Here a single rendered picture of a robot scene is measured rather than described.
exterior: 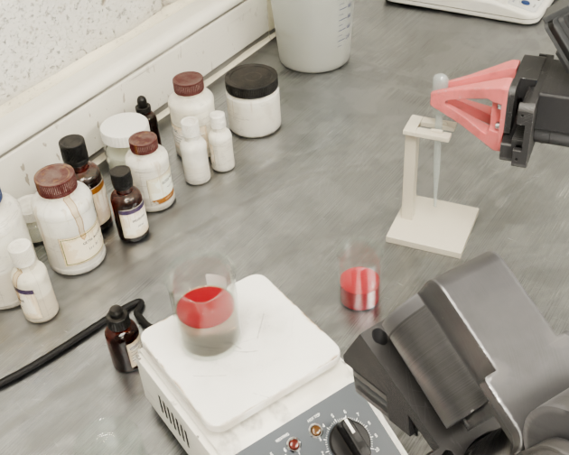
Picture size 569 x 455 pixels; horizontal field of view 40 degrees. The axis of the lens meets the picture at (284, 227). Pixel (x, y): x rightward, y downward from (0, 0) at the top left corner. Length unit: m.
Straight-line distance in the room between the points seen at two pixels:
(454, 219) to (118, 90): 0.43
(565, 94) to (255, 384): 0.35
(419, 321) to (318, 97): 0.74
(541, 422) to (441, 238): 0.54
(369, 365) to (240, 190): 0.52
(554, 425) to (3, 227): 0.58
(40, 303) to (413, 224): 0.39
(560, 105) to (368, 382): 0.35
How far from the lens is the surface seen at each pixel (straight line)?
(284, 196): 0.91
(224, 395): 0.59
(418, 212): 0.87
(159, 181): 0.88
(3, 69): 0.94
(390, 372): 0.42
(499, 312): 0.36
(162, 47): 1.05
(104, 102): 0.99
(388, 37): 1.25
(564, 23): 0.70
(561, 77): 0.74
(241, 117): 1.00
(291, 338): 0.62
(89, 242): 0.83
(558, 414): 0.31
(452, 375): 0.37
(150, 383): 0.66
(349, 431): 0.59
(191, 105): 0.94
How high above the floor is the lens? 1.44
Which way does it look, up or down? 39 degrees down
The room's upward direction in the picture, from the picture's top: 4 degrees counter-clockwise
